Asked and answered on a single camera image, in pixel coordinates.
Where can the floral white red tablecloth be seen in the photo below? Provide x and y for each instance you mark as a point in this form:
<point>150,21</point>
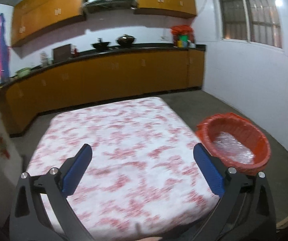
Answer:
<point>142,180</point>

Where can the barred window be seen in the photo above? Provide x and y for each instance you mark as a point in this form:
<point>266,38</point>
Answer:
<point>252,21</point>

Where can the black wok with ladle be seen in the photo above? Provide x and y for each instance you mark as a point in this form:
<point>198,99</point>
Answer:
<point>101,45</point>

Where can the clear glass jar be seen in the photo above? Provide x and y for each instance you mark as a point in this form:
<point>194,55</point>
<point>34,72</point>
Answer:
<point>44,59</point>

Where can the red plastic laundry basket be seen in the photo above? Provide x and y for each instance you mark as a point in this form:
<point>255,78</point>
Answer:
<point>234,142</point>

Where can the yellow cup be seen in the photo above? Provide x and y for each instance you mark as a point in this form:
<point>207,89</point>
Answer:
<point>180,44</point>

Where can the wooden lower kitchen cabinets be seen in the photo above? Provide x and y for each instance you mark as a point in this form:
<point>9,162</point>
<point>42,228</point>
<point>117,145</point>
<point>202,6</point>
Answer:
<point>97,79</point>

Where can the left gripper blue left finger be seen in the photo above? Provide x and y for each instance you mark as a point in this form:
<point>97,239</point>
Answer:
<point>28,217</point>

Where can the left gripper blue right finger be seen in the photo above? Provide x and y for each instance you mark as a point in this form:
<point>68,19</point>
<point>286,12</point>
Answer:
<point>245,210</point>

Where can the wooden kitchen cabinets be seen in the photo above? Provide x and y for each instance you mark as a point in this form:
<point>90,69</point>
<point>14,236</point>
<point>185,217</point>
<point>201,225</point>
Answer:
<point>97,79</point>
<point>32,18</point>

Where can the black wok with lid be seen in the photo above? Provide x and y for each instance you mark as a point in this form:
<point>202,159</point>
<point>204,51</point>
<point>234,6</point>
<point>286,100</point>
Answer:
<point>126,41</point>

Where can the large clear bubble wrap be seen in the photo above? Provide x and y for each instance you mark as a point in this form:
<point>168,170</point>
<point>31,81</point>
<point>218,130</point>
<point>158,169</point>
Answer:
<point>231,148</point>

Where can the green bowl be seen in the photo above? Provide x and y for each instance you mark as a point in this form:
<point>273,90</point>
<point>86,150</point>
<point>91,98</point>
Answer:
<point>23,72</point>

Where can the black countertop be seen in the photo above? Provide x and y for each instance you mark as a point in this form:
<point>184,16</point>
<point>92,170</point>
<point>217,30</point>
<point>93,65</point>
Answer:
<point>84,55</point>

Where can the red bag on counter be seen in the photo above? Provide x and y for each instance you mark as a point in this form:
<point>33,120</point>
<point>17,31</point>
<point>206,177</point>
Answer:
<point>181,30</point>

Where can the wooden upper kitchen cabinets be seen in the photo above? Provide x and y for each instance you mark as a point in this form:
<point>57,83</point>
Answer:
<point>32,18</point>

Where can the person right hand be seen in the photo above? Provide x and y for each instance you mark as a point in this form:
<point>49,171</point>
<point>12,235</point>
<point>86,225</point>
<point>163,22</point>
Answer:
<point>150,239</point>

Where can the green container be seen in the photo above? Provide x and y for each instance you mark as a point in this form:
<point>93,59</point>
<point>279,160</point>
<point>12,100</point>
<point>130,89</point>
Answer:
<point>183,38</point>

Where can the red bottle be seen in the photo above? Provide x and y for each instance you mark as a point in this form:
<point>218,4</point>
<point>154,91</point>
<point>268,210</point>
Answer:
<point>75,52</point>

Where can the dark wooden cutting board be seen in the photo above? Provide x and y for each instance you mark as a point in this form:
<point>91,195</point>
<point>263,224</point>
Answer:
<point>62,53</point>

